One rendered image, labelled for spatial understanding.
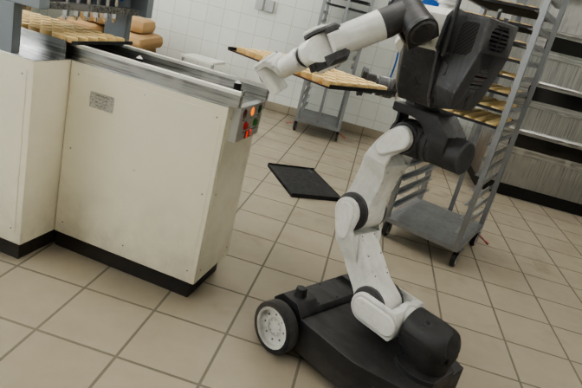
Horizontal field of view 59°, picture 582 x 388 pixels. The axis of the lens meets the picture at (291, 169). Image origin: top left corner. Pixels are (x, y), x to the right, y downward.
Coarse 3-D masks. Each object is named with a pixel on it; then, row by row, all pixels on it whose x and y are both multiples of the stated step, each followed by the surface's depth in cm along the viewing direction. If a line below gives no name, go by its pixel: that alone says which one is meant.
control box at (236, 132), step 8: (248, 104) 201; (256, 104) 206; (240, 112) 192; (248, 112) 199; (256, 112) 209; (232, 120) 194; (240, 120) 194; (248, 120) 202; (232, 128) 195; (240, 128) 197; (248, 128) 205; (256, 128) 216; (232, 136) 196; (240, 136) 200; (248, 136) 207
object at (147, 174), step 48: (96, 96) 204; (144, 96) 197; (192, 96) 191; (96, 144) 209; (144, 144) 202; (192, 144) 196; (240, 144) 211; (96, 192) 214; (144, 192) 207; (192, 192) 201; (240, 192) 232; (96, 240) 220; (144, 240) 213; (192, 240) 206; (192, 288) 220
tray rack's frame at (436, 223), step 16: (560, 16) 308; (544, 64) 317; (496, 80) 334; (528, 96) 323; (480, 128) 344; (512, 144) 332; (464, 176) 354; (496, 176) 340; (400, 208) 342; (416, 208) 350; (432, 208) 358; (400, 224) 316; (416, 224) 319; (432, 224) 326; (448, 224) 333; (480, 224) 348; (432, 240) 306; (448, 240) 307; (464, 240) 313
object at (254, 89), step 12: (108, 48) 232; (120, 48) 230; (132, 48) 228; (144, 60) 228; (156, 60) 226; (168, 60) 224; (180, 72) 224; (192, 72) 222; (204, 72) 220; (216, 72) 219; (228, 84) 218; (252, 84) 215; (252, 96) 216; (264, 96) 215
